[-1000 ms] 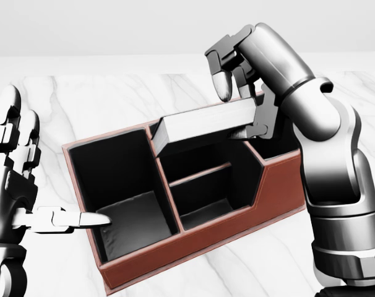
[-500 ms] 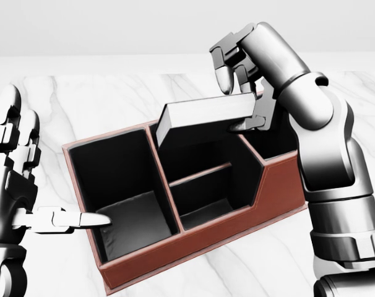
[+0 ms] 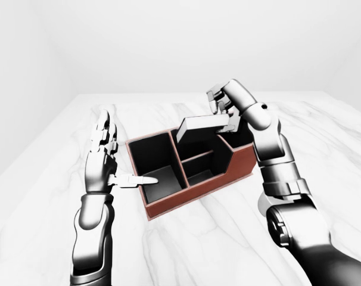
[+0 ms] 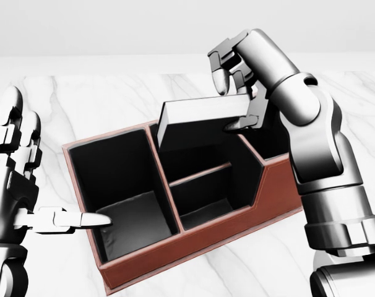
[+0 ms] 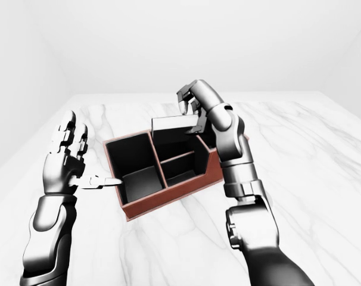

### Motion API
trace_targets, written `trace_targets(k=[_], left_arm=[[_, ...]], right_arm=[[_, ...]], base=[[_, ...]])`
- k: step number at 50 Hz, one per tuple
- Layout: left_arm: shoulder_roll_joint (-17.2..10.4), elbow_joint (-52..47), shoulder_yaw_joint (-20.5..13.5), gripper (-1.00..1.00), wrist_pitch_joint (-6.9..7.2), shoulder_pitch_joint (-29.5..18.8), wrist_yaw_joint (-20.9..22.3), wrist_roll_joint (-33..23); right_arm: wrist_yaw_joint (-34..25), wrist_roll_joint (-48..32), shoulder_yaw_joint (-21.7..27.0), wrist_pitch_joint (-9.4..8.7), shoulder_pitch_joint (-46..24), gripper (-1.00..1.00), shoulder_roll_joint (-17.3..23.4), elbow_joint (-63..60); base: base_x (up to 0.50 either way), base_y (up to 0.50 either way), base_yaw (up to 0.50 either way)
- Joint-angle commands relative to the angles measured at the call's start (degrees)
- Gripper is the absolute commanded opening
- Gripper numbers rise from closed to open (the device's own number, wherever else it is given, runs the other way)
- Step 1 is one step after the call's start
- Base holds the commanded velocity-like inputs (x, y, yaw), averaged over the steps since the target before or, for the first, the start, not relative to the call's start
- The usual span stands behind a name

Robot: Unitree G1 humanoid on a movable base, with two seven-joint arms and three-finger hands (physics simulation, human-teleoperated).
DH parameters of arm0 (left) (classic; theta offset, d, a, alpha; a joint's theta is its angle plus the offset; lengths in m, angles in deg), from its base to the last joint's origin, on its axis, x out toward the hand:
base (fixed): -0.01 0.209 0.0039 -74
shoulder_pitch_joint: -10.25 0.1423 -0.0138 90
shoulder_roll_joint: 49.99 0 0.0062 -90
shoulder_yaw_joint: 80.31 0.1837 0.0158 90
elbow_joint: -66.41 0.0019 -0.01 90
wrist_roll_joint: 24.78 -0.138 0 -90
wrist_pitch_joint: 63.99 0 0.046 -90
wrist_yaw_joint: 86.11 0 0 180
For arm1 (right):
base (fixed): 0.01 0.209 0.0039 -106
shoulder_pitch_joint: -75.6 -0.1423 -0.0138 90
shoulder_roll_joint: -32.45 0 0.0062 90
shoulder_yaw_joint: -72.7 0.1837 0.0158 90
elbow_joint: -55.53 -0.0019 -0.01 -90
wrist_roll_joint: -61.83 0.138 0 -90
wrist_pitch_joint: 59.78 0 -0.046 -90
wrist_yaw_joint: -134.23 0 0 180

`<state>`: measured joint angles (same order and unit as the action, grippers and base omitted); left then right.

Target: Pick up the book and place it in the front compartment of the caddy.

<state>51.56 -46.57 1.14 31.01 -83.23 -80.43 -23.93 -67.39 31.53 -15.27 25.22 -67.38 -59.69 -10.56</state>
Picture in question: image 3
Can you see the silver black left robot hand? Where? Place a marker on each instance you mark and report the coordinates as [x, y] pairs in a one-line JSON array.
[[96, 172]]

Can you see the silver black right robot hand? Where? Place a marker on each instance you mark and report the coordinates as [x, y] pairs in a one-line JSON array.
[[238, 95]]

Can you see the grey white book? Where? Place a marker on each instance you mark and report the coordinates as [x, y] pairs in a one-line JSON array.
[[202, 122]]

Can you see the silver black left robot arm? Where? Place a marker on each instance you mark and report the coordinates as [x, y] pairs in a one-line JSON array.
[[91, 229]]

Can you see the red-brown desk caddy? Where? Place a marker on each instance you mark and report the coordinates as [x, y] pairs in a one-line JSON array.
[[192, 169]]

